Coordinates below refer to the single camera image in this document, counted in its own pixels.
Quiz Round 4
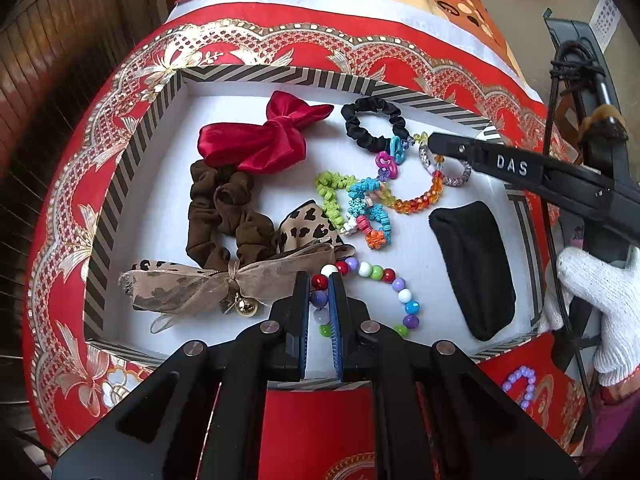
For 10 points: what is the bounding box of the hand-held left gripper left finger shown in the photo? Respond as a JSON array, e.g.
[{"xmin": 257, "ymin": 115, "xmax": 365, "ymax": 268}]
[{"xmin": 52, "ymin": 272, "xmax": 311, "ymax": 480}]

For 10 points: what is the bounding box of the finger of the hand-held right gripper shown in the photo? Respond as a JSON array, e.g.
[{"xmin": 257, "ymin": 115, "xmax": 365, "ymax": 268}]
[{"xmin": 427, "ymin": 131, "xmax": 608, "ymax": 222}]

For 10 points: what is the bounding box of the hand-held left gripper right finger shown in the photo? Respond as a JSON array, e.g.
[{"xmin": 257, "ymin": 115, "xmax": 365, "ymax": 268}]
[{"xmin": 327, "ymin": 272, "xmax": 581, "ymax": 480}]

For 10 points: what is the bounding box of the silver rhinestone bracelet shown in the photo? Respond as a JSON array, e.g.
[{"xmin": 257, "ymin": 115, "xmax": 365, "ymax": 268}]
[{"xmin": 419, "ymin": 142, "xmax": 472, "ymax": 187}]

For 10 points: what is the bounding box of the multicolour round bead bracelet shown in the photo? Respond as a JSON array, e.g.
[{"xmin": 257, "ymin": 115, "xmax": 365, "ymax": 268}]
[{"xmin": 310, "ymin": 256, "xmax": 422, "ymax": 342}]

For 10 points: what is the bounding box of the striped white box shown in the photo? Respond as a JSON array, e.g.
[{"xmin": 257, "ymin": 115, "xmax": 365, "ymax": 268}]
[{"xmin": 82, "ymin": 65, "xmax": 546, "ymax": 393}]

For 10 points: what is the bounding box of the person's right forearm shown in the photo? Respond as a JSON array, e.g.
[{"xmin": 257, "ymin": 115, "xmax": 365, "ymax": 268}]
[{"xmin": 592, "ymin": 370, "xmax": 640, "ymax": 461}]

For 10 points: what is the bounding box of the person's right hand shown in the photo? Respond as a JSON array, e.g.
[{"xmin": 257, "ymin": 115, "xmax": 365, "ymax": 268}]
[{"xmin": 537, "ymin": 246, "xmax": 640, "ymax": 387}]

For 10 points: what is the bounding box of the leopard print ribbon bow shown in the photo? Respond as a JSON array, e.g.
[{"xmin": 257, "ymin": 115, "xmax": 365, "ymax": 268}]
[{"xmin": 119, "ymin": 200, "xmax": 357, "ymax": 335}]

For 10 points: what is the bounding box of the red gold-printed box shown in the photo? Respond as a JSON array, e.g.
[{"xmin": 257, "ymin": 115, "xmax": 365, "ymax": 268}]
[{"xmin": 212, "ymin": 379, "xmax": 436, "ymax": 480}]

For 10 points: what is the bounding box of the black pouch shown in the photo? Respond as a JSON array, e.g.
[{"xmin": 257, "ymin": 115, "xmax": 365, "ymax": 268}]
[{"xmin": 429, "ymin": 201, "xmax": 517, "ymax": 342}]

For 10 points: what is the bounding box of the brown scrunchie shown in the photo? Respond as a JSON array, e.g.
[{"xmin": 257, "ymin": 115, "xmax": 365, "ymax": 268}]
[{"xmin": 186, "ymin": 159, "xmax": 282, "ymax": 272}]

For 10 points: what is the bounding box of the black scrunchie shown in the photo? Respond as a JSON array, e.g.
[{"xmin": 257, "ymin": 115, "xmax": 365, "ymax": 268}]
[{"xmin": 341, "ymin": 97, "xmax": 410, "ymax": 153}]

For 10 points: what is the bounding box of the white perforated panel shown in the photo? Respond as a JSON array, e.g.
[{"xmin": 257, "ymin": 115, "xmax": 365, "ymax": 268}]
[{"xmin": 589, "ymin": 0, "xmax": 622, "ymax": 54}]

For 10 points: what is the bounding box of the red satin bow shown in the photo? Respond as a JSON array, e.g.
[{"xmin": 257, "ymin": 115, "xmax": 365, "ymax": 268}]
[{"xmin": 198, "ymin": 91, "xmax": 334, "ymax": 175}]

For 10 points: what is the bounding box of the red gold-patterned tablecloth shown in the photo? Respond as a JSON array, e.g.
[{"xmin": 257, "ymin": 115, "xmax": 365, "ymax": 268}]
[{"xmin": 22, "ymin": 2, "xmax": 608, "ymax": 480}]

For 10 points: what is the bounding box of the ribbed cabinet front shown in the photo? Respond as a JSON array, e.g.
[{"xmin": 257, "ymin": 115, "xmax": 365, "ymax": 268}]
[{"xmin": 0, "ymin": 0, "xmax": 177, "ymax": 246}]

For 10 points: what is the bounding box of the black cable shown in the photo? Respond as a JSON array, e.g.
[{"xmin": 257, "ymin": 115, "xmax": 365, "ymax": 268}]
[{"xmin": 544, "ymin": 41, "xmax": 608, "ymax": 461}]

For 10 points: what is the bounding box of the orange crystal bead bracelet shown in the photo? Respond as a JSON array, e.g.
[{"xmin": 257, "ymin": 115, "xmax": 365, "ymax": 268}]
[{"xmin": 371, "ymin": 170, "xmax": 446, "ymax": 216}]

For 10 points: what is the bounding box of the orange multicolour coil hair tie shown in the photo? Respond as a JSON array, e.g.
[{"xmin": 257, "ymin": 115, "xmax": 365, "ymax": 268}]
[{"xmin": 360, "ymin": 204, "xmax": 394, "ymax": 251}]

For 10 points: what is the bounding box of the plastic chain link bracelet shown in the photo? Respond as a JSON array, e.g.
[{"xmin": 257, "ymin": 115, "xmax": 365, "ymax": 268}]
[{"xmin": 375, "ymin": 132, "xmax": 430, "ymax": 182}]

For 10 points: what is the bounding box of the blue coil hair tie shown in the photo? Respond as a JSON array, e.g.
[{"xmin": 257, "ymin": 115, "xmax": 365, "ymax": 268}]
[{"xmin": 347, "ymin": 179, "xmax": 387, "ymax": 227}]

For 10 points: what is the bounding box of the purple bead bracelet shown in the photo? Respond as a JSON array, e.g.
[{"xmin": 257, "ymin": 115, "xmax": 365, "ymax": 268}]
[{"xmin": 501, "ymin": 366, "xmax": 537, "ymax": 409}]

